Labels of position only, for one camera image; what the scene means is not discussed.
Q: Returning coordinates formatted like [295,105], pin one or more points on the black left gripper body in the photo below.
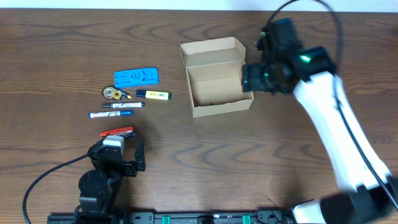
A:
[127,168]

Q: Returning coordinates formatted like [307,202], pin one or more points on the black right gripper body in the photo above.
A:
[262,79]

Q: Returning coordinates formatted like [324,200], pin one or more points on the red stapler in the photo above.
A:
[125,132]

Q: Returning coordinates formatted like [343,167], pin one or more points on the yellow highlighter pen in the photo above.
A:
[156,95]

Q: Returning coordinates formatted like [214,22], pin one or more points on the brown cardboard box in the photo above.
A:
[214,72]

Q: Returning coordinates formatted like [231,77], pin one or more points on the blue whiteboard duster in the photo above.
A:
[136,77]

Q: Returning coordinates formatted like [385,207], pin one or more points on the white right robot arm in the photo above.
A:
[368,191]

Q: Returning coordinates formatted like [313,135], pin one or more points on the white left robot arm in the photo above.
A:
[99,187]

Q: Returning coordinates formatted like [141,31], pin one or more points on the blue whiteboard marker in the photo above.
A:
[104,114]

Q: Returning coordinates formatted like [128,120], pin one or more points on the black whiteboard marker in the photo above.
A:
[123,105]

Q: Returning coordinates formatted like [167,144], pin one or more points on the correction tape dispenser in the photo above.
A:
[113,93]

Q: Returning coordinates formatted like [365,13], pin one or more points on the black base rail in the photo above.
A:
[257,217]

